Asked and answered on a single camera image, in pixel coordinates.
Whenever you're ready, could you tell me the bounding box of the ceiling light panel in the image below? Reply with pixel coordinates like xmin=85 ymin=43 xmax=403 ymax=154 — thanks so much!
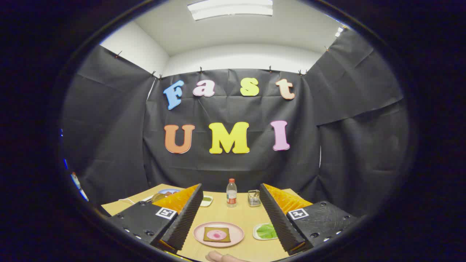
xmin=187 ymin=0 xmax=273 ymax=21

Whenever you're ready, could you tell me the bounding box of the white square plate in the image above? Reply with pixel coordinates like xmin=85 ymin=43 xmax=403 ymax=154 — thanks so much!
xmin=253 ymin=223 xmax=279 ymax=241

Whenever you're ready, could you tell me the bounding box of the clear water bottle red cap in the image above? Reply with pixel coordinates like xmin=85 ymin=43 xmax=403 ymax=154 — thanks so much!
xmin=226 ymin=178 xmax=238 ymax=208

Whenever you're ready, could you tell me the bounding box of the pink round plate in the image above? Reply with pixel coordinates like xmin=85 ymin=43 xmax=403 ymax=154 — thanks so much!
xmin=193 ymin=221 xmax=245 ymax=248

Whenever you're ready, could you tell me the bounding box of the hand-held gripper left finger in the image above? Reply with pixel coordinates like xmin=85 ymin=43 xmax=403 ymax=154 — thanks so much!
xmin=107 ymin=183 xmax=204 ymax=254

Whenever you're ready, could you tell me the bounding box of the brown toast slice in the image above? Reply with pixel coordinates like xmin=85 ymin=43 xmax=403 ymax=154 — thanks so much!
xmin=203 ymin=227 xmax=231 ymax=243

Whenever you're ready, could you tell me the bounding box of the black backdrop cloth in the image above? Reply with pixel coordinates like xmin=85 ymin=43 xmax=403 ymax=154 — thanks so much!
xmin=60 ymin=28 xmax=410 ymax=219

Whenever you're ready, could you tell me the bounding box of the white panel with coloured print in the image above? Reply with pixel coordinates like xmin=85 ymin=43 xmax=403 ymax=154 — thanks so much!
xmin=69 ymin=172 xmax=89 ymax=202

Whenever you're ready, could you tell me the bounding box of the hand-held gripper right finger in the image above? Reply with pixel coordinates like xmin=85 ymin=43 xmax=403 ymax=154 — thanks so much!
xmin=259 ymin=183 xmax=360 ymax=255

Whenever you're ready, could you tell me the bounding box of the green lettuce leaf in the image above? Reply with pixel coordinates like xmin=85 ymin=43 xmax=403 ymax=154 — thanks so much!
xmin=256 ymin=224 xmax=278 ymax=239

